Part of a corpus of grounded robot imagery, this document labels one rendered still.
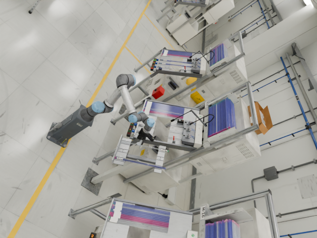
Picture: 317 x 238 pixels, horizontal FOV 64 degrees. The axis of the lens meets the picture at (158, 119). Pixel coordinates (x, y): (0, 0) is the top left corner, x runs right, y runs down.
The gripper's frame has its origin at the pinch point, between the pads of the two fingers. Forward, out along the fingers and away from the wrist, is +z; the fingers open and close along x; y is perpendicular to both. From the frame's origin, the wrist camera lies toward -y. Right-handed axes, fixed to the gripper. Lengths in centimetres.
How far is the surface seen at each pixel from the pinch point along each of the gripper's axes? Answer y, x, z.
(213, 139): -66, -16, -29
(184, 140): -43.9, -22.9, -5.6
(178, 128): -38, -46, 2
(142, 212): -19, 67, 6
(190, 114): -50, -73, -1
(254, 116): -89, -28, -67
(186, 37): -51, -487, 87
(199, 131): -58, -38, -12
